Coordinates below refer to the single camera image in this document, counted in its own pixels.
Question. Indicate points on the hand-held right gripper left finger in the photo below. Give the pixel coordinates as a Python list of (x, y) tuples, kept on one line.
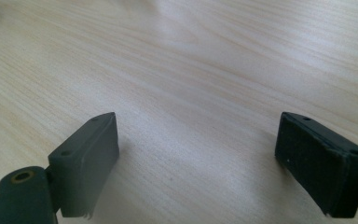
[(84, 165)]

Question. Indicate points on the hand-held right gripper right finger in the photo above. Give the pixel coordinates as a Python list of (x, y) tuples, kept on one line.
[(317, 168)]

